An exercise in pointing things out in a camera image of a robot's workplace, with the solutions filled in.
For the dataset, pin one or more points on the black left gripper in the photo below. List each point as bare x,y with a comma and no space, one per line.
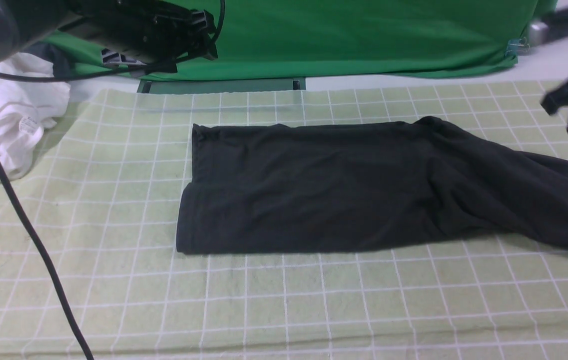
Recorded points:
148,36

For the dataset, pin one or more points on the dark gray long-sleeve top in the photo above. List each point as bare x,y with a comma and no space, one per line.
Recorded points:
260,190

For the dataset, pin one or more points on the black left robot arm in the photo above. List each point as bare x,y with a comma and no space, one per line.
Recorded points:
25,22

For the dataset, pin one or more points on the teal binder clip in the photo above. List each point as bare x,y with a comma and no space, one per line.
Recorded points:
516,47

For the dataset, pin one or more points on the dark gray garment behind shirt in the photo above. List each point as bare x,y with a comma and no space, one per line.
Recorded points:
62,66

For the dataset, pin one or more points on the green backdrop cloth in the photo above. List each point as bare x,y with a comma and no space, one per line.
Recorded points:
436,39

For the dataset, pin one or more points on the white crumpled t-shirt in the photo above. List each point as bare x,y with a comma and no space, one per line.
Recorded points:
27,110

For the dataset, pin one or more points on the green checkered table cloth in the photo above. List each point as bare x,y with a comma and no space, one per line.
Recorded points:
104,195

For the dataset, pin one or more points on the dark green metal rail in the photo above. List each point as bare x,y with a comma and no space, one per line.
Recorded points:
193,87

